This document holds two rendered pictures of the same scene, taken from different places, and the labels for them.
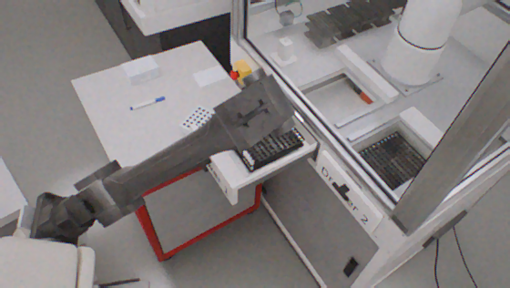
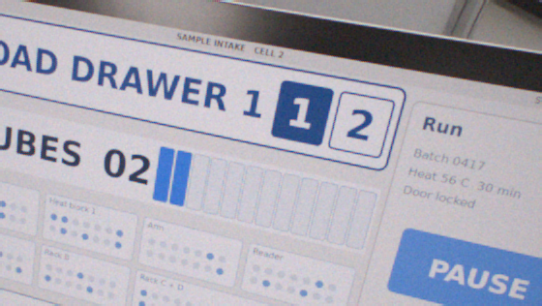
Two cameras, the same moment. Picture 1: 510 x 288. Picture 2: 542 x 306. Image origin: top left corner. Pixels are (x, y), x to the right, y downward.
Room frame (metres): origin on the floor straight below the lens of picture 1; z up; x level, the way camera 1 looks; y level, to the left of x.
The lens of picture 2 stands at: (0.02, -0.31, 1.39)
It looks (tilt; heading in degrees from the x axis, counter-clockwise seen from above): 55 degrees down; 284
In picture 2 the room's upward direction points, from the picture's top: 1 degrees counter-clockwise
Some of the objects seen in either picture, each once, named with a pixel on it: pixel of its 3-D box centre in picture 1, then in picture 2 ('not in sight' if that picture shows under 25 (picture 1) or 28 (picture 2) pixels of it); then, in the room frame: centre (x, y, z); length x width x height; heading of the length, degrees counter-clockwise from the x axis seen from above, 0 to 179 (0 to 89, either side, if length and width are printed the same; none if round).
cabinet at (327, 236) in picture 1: (362, 156); not in sight; (1.20, -0.37, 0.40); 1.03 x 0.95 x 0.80; 44
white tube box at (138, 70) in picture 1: (140, 70); not in sight; (1.11, 0.68, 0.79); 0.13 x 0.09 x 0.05; 135
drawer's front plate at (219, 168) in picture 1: (212, 163); not in sight; (0.68, 0.24, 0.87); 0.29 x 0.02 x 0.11; 44
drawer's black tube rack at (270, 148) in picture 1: (264, 139); not in sight; (0.81, 0.10, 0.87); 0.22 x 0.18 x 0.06; 134
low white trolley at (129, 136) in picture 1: (180, 158); not in sight; (0.98, 0.52, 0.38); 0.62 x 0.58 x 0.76; 44
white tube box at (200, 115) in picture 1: (198, 122); not in sight; (0.90, 0.37, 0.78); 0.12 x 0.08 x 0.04; 162
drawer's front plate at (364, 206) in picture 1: (346, 190); not in sight; (0.67, -0.20, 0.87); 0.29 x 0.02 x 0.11; 44
